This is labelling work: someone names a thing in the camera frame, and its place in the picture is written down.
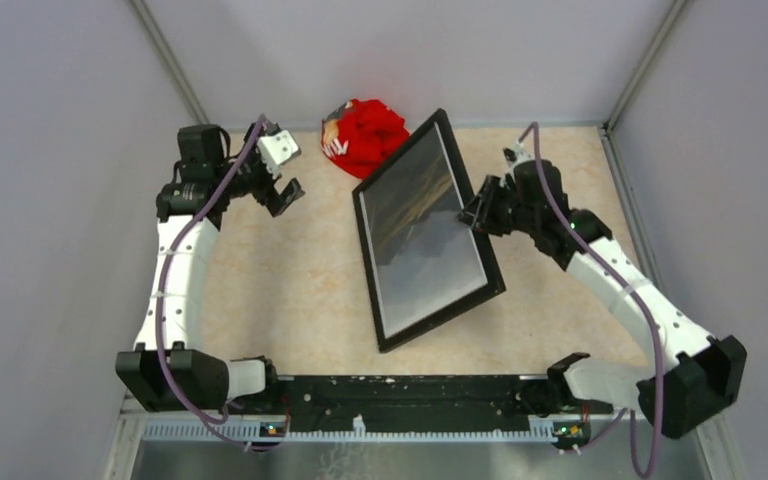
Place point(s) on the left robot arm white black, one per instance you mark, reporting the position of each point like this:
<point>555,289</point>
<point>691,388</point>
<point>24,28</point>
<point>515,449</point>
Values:
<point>167,368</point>

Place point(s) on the aluminium front rail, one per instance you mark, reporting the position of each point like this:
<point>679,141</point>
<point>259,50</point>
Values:
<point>566,434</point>

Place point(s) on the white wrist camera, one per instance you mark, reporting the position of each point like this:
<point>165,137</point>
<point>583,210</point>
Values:
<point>515,156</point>
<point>277,150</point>

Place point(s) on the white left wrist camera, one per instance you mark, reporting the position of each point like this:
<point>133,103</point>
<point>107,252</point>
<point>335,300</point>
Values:
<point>277,150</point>

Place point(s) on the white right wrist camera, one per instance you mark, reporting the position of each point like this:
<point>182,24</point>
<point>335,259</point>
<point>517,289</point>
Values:
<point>515,156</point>

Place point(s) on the landscape photo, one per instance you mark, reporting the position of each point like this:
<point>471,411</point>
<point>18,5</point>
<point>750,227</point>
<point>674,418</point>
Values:
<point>423,257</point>

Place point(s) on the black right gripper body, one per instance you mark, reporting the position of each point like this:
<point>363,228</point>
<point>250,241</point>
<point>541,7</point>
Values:
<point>499,212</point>

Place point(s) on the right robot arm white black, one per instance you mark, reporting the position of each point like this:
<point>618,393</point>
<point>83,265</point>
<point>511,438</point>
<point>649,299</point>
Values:
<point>636,298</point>

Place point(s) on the wooden picture frame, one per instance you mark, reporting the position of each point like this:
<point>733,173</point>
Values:
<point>495,285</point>

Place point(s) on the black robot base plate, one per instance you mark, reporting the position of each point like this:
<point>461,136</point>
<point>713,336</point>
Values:
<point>413,404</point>

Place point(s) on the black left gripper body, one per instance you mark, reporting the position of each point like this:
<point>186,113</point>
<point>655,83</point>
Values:
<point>253,177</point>

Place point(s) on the red crumpled cloth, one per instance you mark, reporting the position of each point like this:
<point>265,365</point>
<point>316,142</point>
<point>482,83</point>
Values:
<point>360,135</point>

